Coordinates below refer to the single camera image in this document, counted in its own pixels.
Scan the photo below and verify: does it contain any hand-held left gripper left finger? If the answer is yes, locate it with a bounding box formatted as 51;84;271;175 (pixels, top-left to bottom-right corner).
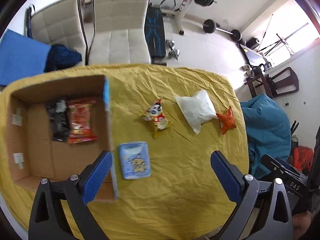
28;151;113;240

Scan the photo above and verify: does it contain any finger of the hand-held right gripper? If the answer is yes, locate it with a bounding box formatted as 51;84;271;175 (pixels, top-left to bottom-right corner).
261;154;308;180

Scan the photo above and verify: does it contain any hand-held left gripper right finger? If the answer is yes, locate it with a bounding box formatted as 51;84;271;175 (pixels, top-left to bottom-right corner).
210;151;295;240

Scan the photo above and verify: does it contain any blue tissue pack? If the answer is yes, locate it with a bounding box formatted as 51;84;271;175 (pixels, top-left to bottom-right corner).
118;141;152;180

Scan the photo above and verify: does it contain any cardboard box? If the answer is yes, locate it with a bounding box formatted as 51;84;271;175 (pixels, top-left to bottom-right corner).
5;74;119;203

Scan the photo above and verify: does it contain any orange plastic bag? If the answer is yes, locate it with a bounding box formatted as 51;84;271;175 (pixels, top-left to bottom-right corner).
293;146;314;172

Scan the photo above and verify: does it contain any teal blanket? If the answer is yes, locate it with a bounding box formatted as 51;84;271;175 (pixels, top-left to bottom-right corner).
240;94;293;178

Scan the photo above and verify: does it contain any yellow tablecloth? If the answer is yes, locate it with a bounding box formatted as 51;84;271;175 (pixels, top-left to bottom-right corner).
0;64;250;240

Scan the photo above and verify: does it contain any orange snack packet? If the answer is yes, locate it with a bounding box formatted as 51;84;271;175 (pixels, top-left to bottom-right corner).
216;106;237;135

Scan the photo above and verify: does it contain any red snack packet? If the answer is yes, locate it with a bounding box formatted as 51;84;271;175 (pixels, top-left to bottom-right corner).
65;98;98;144

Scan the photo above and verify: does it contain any black packet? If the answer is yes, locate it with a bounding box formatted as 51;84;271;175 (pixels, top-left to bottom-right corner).
46;100;70;142

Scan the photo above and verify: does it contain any white pillow bag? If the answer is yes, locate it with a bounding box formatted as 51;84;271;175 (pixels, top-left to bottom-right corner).
174;89;217;134

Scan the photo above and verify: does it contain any dark wooden chair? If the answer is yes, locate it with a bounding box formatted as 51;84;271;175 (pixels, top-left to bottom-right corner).
266;67;300;98

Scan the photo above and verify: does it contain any panda print snack packet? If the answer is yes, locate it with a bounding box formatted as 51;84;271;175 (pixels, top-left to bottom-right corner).
142;99;172;139

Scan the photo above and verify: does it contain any dark wooden side table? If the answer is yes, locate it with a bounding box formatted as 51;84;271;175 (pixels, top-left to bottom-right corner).
244;65;273;98

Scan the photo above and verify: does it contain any pair of shoes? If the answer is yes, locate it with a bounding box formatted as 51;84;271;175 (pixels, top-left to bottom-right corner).
242;64;256;77

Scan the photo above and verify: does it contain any black bag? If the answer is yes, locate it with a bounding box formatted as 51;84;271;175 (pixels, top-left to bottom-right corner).
246;37;261;51

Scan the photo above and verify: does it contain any dark blue cloth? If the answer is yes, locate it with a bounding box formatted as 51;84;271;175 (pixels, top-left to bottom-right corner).
44;44;82;73

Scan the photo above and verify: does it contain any blue mat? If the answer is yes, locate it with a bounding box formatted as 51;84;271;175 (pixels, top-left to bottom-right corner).
0;29;52;87

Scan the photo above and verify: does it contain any white padded chair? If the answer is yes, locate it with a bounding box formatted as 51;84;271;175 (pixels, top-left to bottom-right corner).
86;0;153;65
25;0;88;55

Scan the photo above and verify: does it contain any short barbell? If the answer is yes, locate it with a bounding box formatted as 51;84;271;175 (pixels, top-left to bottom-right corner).
203;19;242;42

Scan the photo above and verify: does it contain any black blue weight bench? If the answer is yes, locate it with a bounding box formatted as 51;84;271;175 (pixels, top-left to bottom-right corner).
144;6;167;59

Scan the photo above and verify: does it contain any wooden stool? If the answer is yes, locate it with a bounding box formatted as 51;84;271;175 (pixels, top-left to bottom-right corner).
81;0;95;22

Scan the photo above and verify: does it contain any white barbell rack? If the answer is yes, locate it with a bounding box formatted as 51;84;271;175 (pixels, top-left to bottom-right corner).
160;0;208;35

